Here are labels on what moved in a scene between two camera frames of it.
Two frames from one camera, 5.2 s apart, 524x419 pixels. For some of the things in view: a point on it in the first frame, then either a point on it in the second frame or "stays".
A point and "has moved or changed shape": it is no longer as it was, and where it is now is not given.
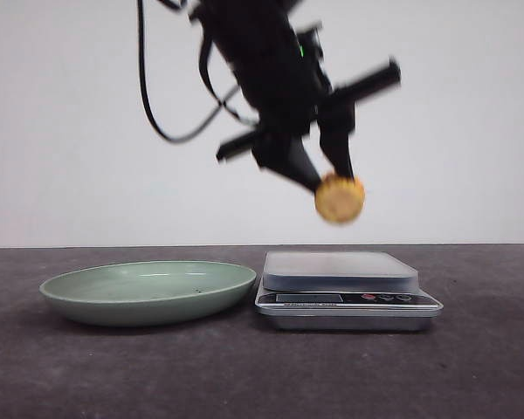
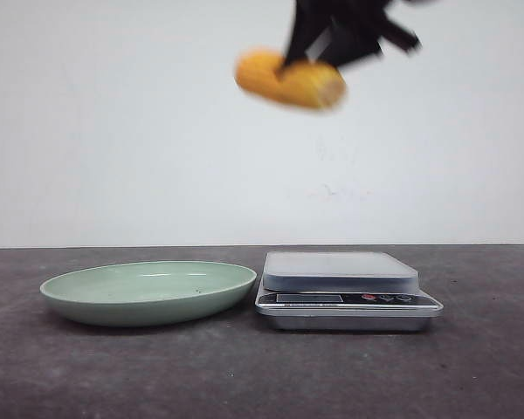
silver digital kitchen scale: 342,291 stays
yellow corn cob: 340,201 has moved or changed shape
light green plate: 148,293 stays
